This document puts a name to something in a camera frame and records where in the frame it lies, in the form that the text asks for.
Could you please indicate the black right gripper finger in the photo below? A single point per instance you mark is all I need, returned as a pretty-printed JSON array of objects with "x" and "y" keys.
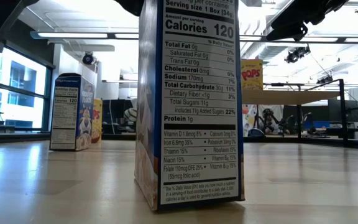
[{"x": 287, "y": 32}]

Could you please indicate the yellow Pops cereal box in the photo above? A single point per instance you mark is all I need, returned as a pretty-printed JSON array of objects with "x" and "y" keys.
[
  {"x": 252, "y": 74},
  {"x": 97, "y": 124}
]

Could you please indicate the blue Frosted Flakes cereal box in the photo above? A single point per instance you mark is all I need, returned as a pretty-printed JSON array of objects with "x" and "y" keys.
[
  {"x": 197, "y": 93},
  {"x": 70, "y": 118}
]

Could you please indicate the black ceiling track light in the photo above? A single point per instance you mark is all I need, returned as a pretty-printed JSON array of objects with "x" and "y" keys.
[
  {"x": 295, "y": 55},
  {"x": 325, "y": 80}
]

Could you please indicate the overhead light bar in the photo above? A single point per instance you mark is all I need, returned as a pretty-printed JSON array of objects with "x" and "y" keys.
[{"x": 73, "y": 35}]

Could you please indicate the plain white hanging cloth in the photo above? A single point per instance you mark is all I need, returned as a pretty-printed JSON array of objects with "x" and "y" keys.
[{"x": 278, "y": 112}]

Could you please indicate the white floral hanging cloth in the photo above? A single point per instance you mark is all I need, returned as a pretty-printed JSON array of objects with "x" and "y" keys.
[{"x": 250, "y": 118}]

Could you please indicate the dark dome-shaped object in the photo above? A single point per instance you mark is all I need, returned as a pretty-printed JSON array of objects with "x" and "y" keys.
[{"x": 256, "y": 133}]

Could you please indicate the person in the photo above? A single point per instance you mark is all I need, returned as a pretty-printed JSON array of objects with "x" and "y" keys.
[{"x": 130, "y": 115}]

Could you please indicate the large glass window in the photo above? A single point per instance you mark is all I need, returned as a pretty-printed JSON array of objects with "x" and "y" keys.
[{"x": 20, "y": 77}]

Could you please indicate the wooden shelf with black frame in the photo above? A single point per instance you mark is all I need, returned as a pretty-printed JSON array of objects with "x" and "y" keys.
[{"x": 291, "y": 97}]

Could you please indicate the black dome ceiling camera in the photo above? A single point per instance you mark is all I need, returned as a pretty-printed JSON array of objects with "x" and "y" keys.
[{"x": 88, "y": 59}]

